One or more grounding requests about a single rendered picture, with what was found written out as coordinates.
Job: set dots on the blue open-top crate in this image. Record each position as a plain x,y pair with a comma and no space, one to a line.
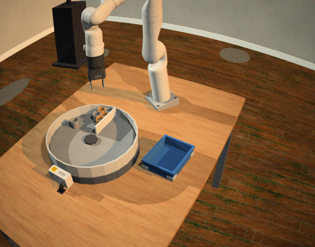
168,156

